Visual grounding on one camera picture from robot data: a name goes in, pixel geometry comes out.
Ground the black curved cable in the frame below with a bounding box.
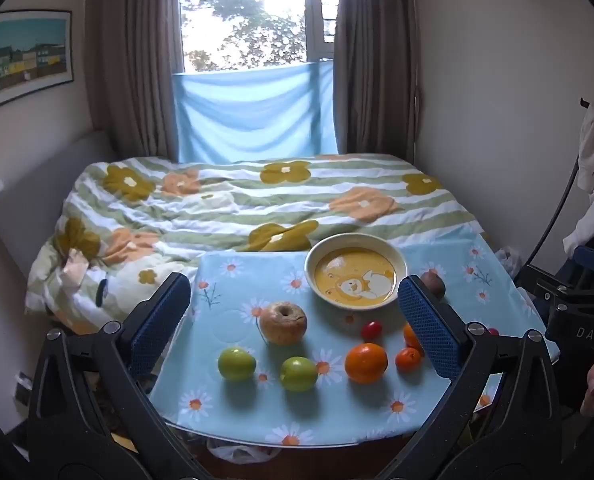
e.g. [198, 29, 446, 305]
[524, 152, 582, 268]

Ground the green apple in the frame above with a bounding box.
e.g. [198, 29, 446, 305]
[218, 346, 257, 382]
[279, 356, 319, 392]

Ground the white plastic bag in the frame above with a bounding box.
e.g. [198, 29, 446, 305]
[207, 437, 283, 463]

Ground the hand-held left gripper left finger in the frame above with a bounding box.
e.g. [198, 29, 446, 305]
[27, 272, 213, 480]

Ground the cream bowl with bear print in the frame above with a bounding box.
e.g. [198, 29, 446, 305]
[304, 232, 409, 309]

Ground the striped floral blanket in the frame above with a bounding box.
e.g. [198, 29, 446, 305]
[24, 154, 488, 333]

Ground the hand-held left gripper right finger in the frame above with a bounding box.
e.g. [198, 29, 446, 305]
[377, 275, 562, 480]

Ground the blue daisy tablecloth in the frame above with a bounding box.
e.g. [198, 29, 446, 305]
[147, 225, 560, 448]

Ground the framed house picture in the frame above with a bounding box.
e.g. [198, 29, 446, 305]
[0, 9, 74, 116]

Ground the brown round fruit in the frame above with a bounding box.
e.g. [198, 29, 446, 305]
[421, 270, 446, 301]

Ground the orange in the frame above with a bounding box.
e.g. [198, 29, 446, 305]
[403, 322, 425, 356]
[344, 342, 389, 385]

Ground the small tangerine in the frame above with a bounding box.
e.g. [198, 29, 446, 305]
[395, 346, 424, 373]

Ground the grey-brown curtain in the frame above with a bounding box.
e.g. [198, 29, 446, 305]
[333, 0, 423, 161]
[84, 0, 185, 161]

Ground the window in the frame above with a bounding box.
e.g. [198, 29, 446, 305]
[179, 0, 338, 75]

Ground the crumpled beige paper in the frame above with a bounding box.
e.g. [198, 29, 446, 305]
[60, 247, 90, 293]

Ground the clear plastic bag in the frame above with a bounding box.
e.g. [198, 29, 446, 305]
[497, 246, 525, 281]

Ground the light blue window cloth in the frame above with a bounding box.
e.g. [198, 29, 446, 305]
[172, 59, 339, 163]

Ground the wrinkled brown-red apple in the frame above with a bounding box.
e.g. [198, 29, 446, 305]
[259, 301, 309, 346]

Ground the grey bed headboard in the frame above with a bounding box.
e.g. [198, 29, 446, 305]
[0, 127, 115, 281]

